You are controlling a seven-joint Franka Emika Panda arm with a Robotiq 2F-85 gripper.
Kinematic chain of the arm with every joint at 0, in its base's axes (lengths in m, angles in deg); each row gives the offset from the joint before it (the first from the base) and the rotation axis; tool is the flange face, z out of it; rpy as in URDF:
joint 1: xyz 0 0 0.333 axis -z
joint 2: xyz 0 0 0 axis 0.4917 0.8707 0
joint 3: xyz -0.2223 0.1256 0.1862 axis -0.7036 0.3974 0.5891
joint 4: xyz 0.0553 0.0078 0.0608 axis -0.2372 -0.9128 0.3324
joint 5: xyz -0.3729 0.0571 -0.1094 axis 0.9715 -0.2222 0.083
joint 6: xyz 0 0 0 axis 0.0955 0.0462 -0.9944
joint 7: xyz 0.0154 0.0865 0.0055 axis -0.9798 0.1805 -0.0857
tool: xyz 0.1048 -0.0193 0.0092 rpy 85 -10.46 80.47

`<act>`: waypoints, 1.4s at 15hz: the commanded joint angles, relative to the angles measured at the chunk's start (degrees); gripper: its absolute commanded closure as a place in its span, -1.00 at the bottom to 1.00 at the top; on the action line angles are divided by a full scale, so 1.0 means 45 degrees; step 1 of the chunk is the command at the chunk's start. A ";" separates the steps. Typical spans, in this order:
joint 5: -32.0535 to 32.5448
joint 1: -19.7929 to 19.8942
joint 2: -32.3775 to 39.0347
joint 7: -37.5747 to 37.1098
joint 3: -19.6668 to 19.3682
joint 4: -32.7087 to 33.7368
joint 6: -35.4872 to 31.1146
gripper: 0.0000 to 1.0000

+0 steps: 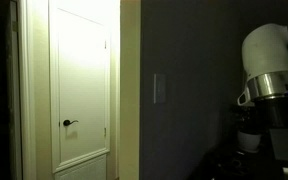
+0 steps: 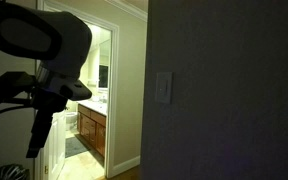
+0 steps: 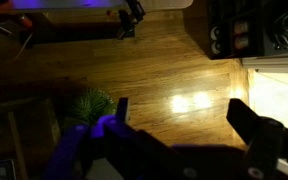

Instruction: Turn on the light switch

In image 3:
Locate black camera tripod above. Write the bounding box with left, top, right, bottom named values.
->
left=116, top=0, right=147, bottom=41

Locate black shelf unit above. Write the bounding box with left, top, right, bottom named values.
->
left=183, top=0, right=288, bottom=61

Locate white door threshold trim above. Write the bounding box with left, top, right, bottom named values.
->
left=241, top=55, right=288, bottom=75

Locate green potted plant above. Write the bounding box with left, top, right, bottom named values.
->
left=71, top=88, right=117, bottom=126

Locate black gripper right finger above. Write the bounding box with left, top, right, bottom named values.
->
left=225, top=97, right=285, bottom=158

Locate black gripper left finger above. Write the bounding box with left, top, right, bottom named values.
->
left=114, top=97, right=131, bottom=125

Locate dark wooden furniture frame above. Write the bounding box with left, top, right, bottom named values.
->
left=0, top=95, right=62, bottom=180

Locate small red object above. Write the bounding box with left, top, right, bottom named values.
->
left=18, top=14, right=35, bottom=30

